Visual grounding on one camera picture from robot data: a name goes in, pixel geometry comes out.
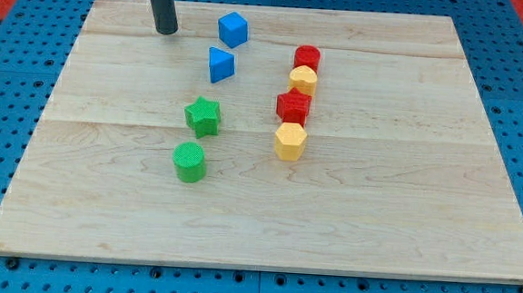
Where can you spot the light wooden board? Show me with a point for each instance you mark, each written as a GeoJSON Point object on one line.
{"type": "Point", "coordinates": [401, 176]}

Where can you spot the red star block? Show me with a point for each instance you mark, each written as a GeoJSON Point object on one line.
{"type": "Point", "coordinates": [293, 106]}

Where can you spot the yellow heart block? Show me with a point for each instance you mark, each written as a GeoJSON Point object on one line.
{"type": "Point", "coordinates": [304, 79]}

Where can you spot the green star block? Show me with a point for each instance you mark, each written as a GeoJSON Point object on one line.
{"type": "Point", "coordinates": [203, 117]}

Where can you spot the blue cube block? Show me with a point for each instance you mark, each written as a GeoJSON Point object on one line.
{"type": "Point", "coordinates": [233, 29]}

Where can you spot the blue triangular prism block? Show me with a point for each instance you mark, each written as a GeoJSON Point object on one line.
{"type": "Point", "coordinates": [221, 64]}

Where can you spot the yellow hexagon block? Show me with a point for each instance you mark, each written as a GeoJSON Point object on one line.
{"type": "Point", "coordinates": [290, 140]}

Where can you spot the green cylinder block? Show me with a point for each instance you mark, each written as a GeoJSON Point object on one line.
{"type": "Point", "coordinates": [189, 162]}

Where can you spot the red cylinder block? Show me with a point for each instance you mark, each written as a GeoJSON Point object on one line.
{"type": "Point", "coordinates": [307, 55]}

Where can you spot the black cylindrical robot arm rod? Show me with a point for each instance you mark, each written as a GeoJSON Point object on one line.
{"type": "Point", "coordinates": [164, 16]}

